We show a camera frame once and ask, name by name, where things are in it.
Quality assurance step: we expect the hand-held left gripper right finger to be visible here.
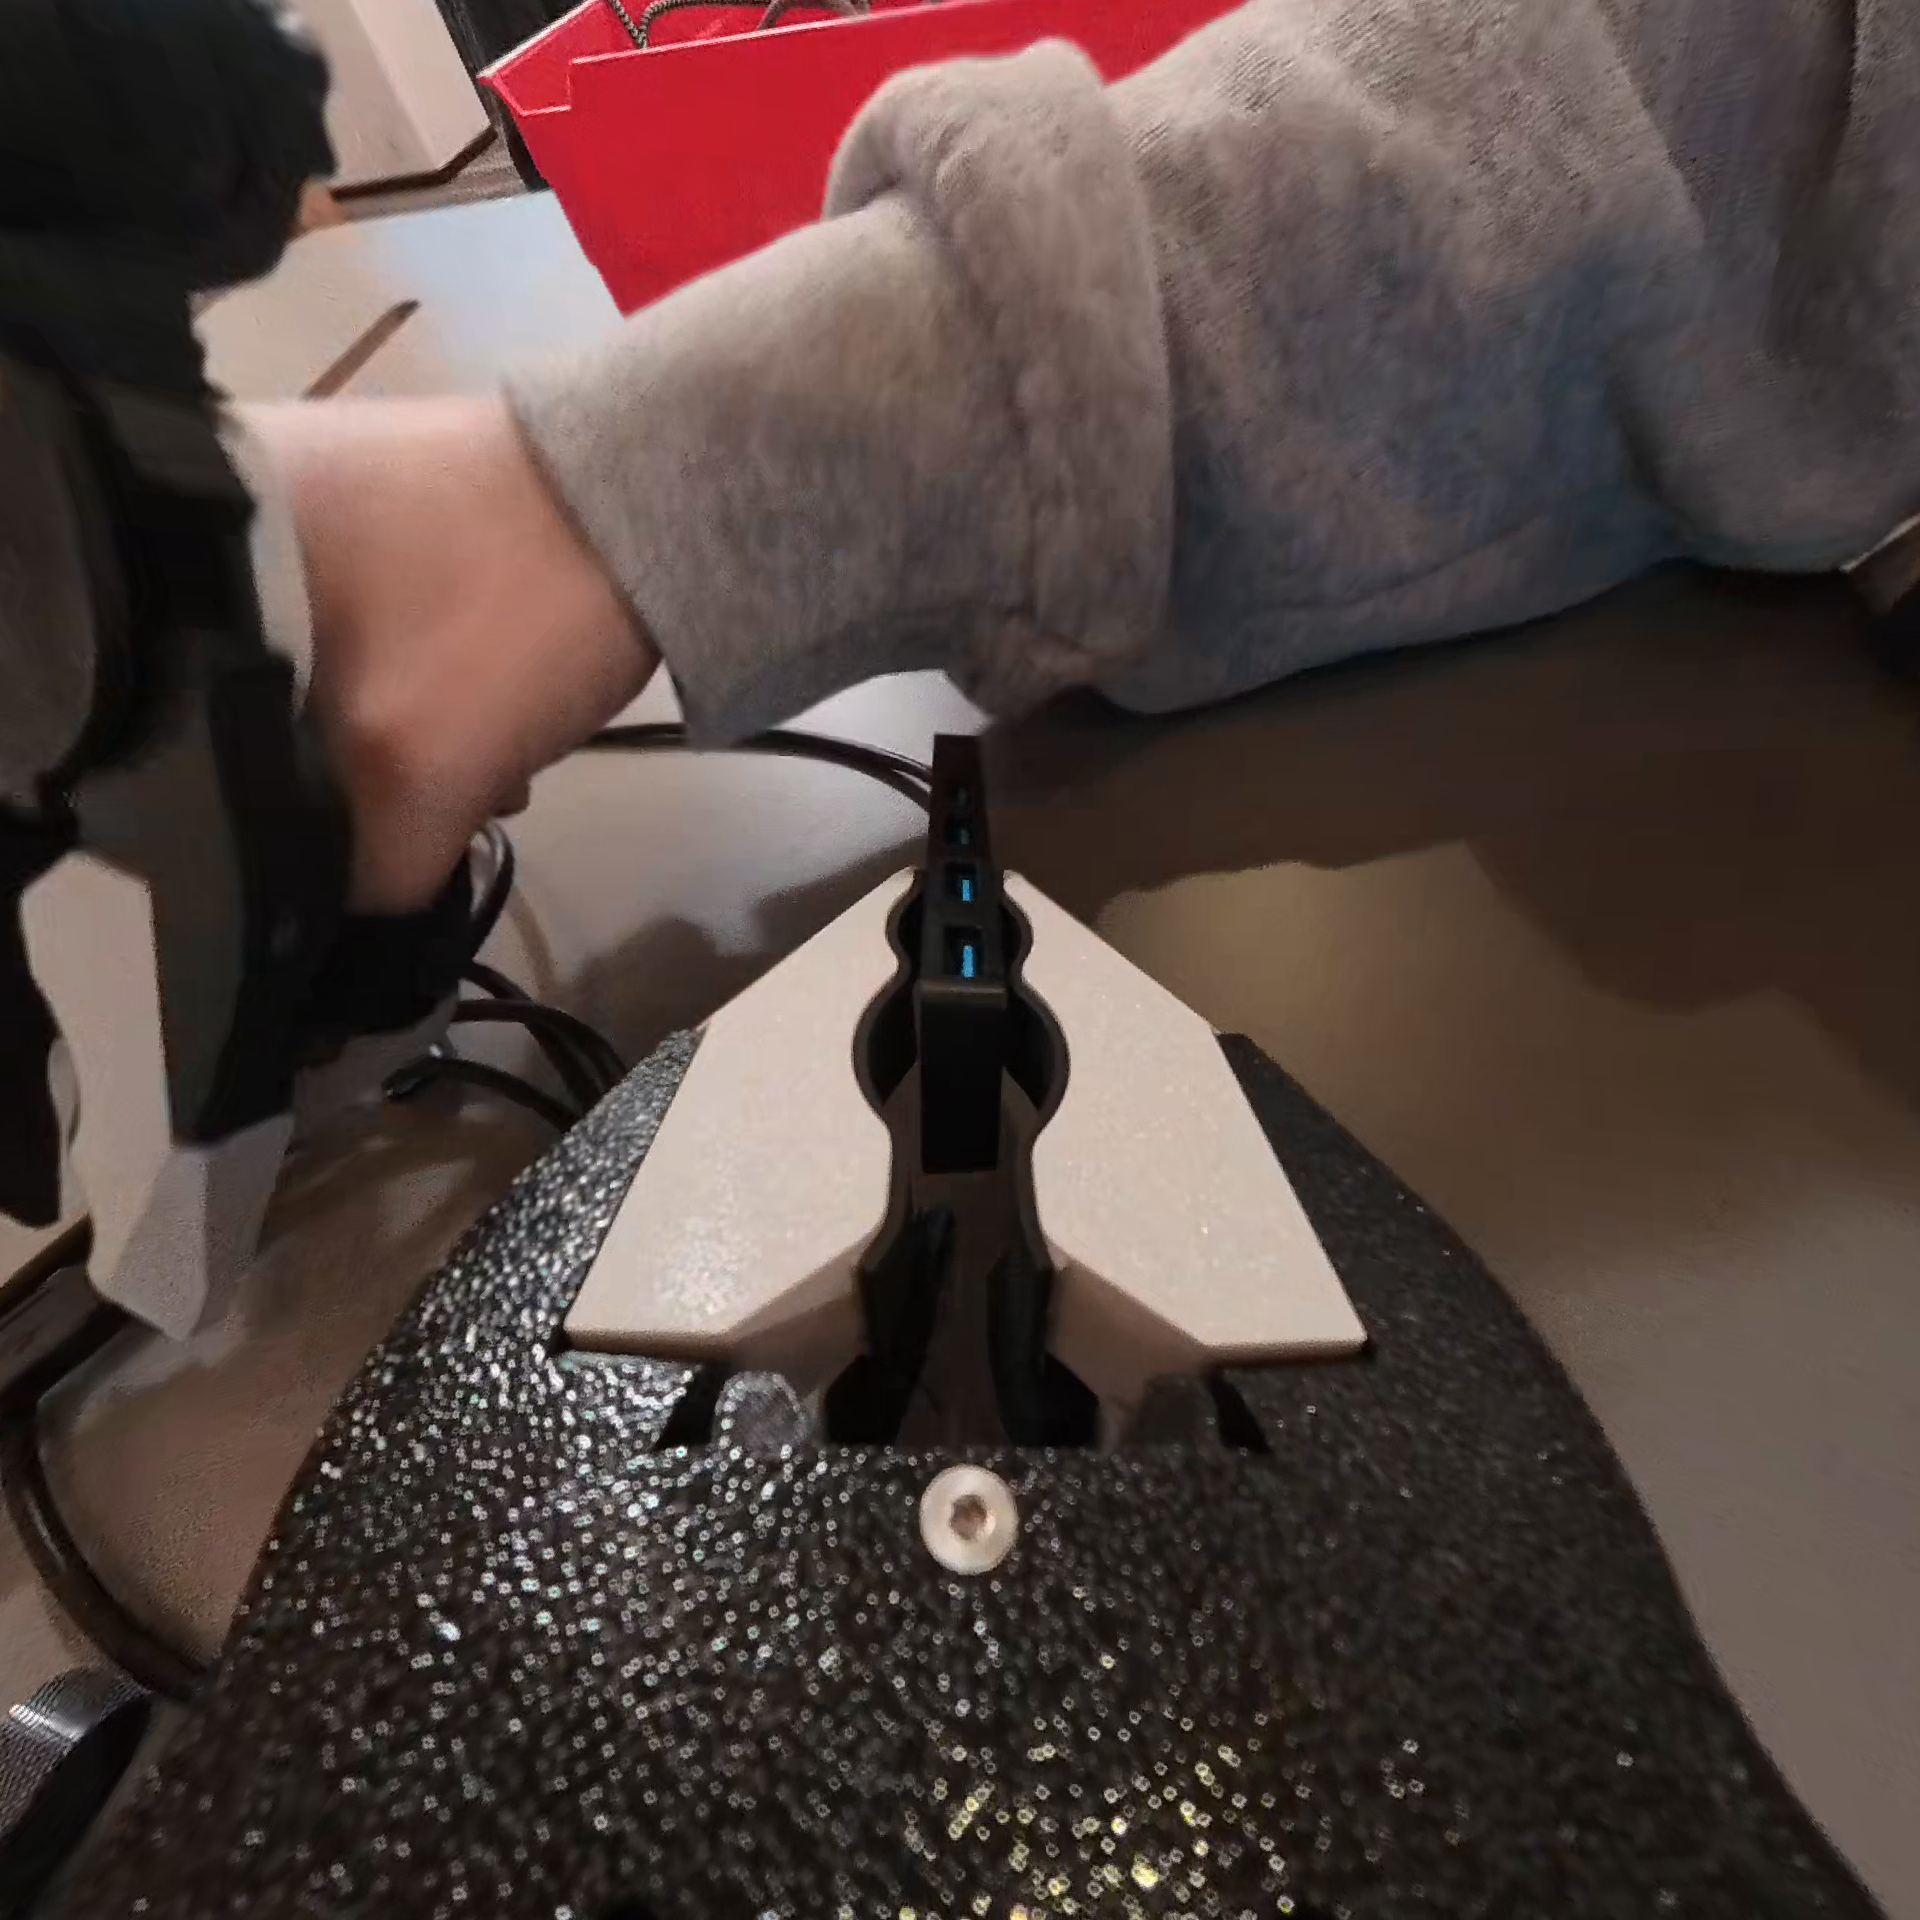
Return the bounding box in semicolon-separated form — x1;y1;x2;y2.
991;870;1371;1421

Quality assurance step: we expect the red plastic bin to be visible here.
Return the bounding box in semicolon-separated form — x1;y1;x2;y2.
478;0;1254;317

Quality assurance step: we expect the slim black usb hub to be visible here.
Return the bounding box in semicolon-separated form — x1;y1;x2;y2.
916;733;1002;1176

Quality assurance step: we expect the person's right forearm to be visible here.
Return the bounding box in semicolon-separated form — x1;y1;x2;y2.
503;0;1920;751

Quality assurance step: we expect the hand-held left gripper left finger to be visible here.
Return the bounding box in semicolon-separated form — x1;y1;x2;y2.
564;865;940;1406

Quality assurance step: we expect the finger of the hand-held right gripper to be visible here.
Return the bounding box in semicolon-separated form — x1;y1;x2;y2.
20;845;295;1344

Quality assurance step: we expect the long black usb cable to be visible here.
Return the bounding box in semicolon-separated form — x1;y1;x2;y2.
0;817;633;1705

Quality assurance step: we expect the grey velcro strap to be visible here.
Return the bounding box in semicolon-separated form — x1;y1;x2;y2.
0;1669;155;1868

